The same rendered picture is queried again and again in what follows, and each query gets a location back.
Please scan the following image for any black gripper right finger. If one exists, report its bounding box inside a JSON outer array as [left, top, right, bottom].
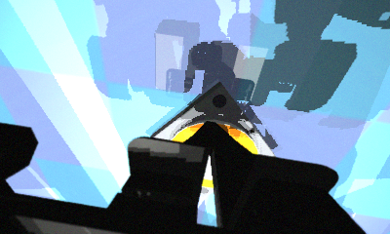
[[210, 122, 339, 230]]

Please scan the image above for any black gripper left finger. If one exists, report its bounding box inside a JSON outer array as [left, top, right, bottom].
[[127, 121, 212, 205]]

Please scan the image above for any orange and white round plate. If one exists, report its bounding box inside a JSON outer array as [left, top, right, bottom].
[[172, 120, 258, 187]]

